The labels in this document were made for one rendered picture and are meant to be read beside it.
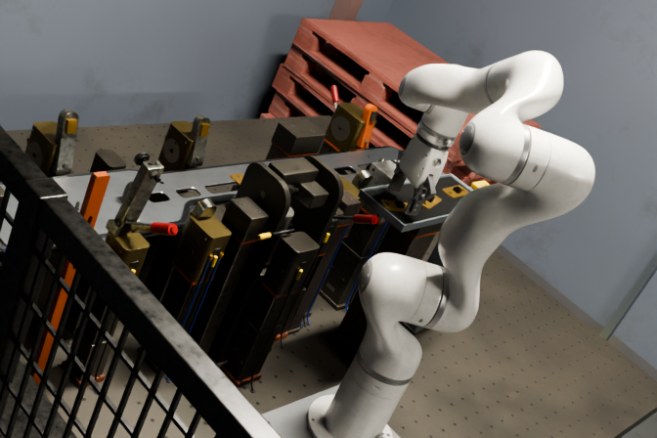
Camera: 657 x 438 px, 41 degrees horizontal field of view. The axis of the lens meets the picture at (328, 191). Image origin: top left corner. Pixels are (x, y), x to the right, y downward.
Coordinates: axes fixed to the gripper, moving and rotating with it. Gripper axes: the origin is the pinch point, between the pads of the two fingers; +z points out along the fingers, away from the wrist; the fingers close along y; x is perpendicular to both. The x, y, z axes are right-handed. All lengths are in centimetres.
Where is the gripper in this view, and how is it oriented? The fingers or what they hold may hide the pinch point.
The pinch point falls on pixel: (403, 197)
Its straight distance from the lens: 194.2
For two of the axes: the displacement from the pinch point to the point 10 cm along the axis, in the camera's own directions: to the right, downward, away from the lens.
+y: -3.3, -5.6, 7.6
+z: -3.7, 8.2, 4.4
